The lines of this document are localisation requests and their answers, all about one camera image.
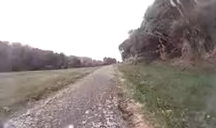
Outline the grey gravel path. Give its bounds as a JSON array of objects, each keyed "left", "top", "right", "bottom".
[{"left": 0, "top": 64, "right": 145, "bottom": 128}]

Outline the grass verge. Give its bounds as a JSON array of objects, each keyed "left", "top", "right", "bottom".
[{"left": 113, "top": 60, "right": 216, "bottom": 128}]

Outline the row of trees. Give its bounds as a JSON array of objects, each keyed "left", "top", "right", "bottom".
[
  {"left": 0, "top": 39, "right": 118, "bottom": 73},
  {"left": 118, "top": 0, "right": 216, "bottom": 66}
]

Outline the grass field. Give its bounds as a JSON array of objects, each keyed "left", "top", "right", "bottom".
[{"left": 0, "top": 66, "right": 104, "bottom": 118}]

